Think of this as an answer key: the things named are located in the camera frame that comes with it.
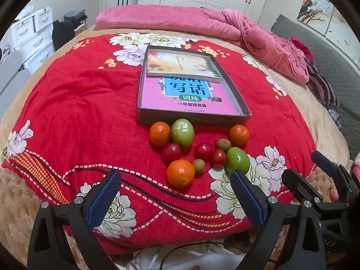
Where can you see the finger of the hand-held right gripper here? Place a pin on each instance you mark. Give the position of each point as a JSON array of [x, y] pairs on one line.
[[298, 181], [324, 161]]

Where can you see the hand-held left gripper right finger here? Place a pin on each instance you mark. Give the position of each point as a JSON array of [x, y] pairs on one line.
[[249, 197]]

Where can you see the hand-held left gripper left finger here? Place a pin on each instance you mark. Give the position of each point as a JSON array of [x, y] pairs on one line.
[[102, 199]]

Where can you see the green jujube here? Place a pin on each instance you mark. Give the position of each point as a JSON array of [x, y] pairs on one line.
[[182, 133], [238, 160]]

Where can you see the red cherry tomato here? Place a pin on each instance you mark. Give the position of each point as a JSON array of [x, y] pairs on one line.
[[218, 157], [203, 151], [171, 152]]

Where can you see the small brown-green kiwi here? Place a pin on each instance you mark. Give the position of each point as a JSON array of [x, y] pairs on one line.
[[198, 167], [223, 144]]

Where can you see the orange mandarin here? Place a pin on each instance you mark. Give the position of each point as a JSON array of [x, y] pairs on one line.
[[239, 135], [180, 173], [159, 134]]

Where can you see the grey shallow cardboard box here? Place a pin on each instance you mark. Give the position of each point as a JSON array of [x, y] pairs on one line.
[[191, 119]]

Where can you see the person's right hand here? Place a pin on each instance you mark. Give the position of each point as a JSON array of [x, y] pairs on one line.
[[333, 194]]

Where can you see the pink cloth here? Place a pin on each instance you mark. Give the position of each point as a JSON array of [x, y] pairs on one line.
[[356, 166]]

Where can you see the grey patterned cloth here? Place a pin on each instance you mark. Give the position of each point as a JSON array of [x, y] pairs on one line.
[[335, 118]]

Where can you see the striped pillow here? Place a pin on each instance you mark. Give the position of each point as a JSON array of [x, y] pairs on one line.
[[323, 85]]

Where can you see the red floral blanket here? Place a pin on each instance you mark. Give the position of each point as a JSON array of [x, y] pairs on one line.
[[84, 104]]

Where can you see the pink workbook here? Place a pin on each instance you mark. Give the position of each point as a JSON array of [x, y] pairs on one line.
[[152, 98]]

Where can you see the red cloth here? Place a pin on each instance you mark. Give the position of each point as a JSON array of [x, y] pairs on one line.
[[299, 47]]

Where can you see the sunflower cover book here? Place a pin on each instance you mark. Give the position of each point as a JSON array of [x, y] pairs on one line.
[[180, 63]]

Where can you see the black bag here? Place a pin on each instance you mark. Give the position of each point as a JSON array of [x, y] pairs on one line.
[[63, 33]]

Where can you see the white drawer cabinet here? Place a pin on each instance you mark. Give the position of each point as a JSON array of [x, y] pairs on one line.
[[31, 42]]

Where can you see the folded dark clothes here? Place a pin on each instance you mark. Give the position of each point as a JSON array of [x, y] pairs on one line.
[[74, 19]]

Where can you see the pink duvet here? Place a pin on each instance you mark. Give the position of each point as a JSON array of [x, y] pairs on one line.
[[168, 19]]

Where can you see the floral wall painting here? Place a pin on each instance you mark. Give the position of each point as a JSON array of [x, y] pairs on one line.
[[315, 5]]

